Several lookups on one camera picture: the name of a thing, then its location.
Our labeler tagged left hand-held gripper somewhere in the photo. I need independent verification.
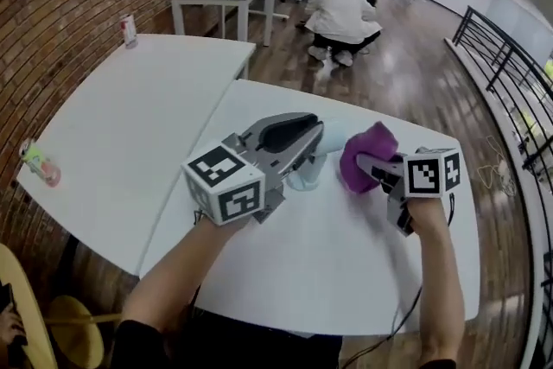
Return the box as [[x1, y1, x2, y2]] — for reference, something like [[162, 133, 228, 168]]
[[181, 111, 326, 226]]

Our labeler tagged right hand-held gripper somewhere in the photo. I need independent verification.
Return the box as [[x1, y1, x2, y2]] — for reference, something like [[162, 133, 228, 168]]
[[356, 145, 461, 237]]

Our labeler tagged purple cloth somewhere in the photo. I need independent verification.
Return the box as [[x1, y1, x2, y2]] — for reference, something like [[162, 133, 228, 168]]
[[339, 120, 399, 195]]

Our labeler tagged person's left forearm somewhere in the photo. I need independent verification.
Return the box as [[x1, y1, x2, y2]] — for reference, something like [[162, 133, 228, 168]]
[[120, 214, 256, 336]]

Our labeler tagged person's right forearm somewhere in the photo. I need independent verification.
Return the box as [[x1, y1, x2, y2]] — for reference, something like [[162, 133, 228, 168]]
[[405, 197, 468, 365]]

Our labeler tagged black metal railing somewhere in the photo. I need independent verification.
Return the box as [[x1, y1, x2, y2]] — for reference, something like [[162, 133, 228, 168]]
[[452, 5, 553, 286]]

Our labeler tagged person's black clothing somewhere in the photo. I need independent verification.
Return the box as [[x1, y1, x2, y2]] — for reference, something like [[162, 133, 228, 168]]
[[110, 309, 458, 369]]

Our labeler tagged yellow chair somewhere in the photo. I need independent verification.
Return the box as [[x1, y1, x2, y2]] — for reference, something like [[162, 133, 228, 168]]
[[0, 244, 123, 369]]

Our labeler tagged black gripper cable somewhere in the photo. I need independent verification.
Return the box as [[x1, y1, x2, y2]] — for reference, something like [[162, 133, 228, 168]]
[[340, 192, 455, 369], [185, 207, 207, 310]]

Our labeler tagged white floor cable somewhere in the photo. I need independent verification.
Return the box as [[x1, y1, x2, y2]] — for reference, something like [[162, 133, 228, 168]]
[[477, 136, 518, 198]]

